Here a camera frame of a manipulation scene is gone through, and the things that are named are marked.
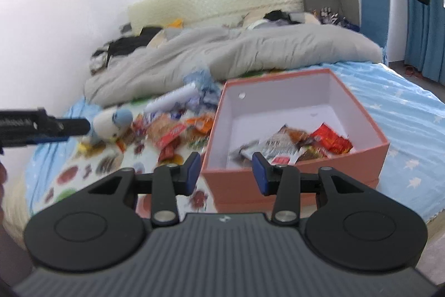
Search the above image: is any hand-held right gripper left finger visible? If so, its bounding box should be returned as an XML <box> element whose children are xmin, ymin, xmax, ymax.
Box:
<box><xmin>88</xmin><ymin>151</ymin><xmax>202</xmax><ymax>227</ymax></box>

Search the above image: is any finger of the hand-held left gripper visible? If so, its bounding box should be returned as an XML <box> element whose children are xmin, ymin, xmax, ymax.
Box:
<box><xmin>35</xmin><ymin>116</ymin><xmax>92</xmax><ymax>144</ymax></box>

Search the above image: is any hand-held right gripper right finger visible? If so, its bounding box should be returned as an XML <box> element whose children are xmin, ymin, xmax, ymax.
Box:
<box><xmin>252</xmin><ymin>151</ymin><xmax>369</xmax><ymax>224</ymax></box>

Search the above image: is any pile of snack packets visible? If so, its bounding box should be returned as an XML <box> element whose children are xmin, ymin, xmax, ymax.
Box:
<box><xmin>229</xmin><ymin>123</ymin><xmax>353</xmax><ymax>165</ymax></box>
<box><xmin>116</xmin><ymin>111</ymin><xmax>218</xmax><ymax>165</ymax></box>

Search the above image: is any pink cardboard box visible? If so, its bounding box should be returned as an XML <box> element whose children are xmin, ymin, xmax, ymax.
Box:
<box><xmin>202</xmin><ymin>69</ymin><xmax>390</xmax><ymax>214</ymax></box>

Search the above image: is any penguin plush toy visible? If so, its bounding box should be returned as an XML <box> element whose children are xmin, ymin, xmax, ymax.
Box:
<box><xmin>78</xmin><ymin>108</ymin><xmax>133</xmax><ymax>153</ymax></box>

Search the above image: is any fruit print mat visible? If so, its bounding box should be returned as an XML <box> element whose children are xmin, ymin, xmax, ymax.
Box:
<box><xmin>26</xmin><ymin>69</ymin><xmax>289</xmax><ymax>217</ymax></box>

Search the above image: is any pile of clothes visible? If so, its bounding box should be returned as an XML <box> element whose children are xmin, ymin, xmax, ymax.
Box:
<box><xmin>90</xmin><ymin>46</ymin><xmax>112</xmax><ymax>75</ymax></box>

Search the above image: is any cream mattress side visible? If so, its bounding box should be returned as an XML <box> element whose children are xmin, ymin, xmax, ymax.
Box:
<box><xmin>3</xmin><ymin>158</ymin><xmax>33</xmax><ymax>224</ymax></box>

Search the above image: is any white tube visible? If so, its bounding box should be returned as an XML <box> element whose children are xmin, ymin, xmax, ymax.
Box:
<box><xmin>144</xmin><ymin>83</ymin><xmax>197</xmax><ymax>113</ymax></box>

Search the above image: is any crumpled blue plastic bag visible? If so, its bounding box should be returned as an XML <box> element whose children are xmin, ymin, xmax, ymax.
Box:
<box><xmin>183</xmin><ymin>69</ymin><xmax>223</xmax><ymax>111</ymax></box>

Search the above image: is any black clothing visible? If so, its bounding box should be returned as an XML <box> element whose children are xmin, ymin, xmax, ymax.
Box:
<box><xmin>106</xmin><ymin>26</ymin><xmax>164</xmax><ymax>57</ymax></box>

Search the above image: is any grey duvet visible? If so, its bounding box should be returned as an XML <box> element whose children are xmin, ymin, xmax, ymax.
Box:
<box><xmin>84</xmin><ymin>22</ymin><xmax>383</xmax><ymax>106</ymax></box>

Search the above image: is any light blue bedsheet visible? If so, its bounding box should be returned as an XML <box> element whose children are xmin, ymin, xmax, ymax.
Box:
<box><xmin>24</xmin><ymin>60</ymin><xmax>445</xmax><ymax>219</ymax></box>

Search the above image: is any black cloth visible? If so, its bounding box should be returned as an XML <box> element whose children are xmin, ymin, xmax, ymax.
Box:
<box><xmin>264</xmin><ymin>10</ymin><xmax>291</xmax><ymax>21</ymax></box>

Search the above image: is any beige pillow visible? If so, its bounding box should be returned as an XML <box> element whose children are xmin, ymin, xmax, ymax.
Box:
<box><xmin>243</xmin><ymin>12</ymin><xmax>320</xmax><ymax>30</ymax></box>

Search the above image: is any group of small bottles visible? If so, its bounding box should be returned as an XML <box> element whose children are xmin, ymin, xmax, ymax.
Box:
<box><xmin>320</xmin><ymin>6</ymin><xmax>343</xmax><ymax>25</ymax></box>

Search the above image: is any blue chair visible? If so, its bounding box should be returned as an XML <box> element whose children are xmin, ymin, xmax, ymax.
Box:
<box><xmin>360</xmin><ymin>0</ymin><xmax>390</xmax><ymax>64</ymax></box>

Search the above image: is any blue curtain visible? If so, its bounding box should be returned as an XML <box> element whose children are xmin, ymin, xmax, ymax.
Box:
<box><xmin>405</xmin><ymin>0</ymin><xmax>445</xmax><ymax>85</ymax></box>

